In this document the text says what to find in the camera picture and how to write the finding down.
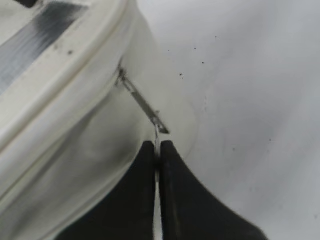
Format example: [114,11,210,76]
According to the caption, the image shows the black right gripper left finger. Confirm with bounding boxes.
[57,141,156,240]

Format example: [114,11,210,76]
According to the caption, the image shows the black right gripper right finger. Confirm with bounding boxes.
[159,140,267,240]

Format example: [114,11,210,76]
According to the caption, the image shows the metal zipper pull with ring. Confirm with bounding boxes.
[115,63,170,182]

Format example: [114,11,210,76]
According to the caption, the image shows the cream insulated lunch bag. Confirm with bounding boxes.
[0,0,197,240]

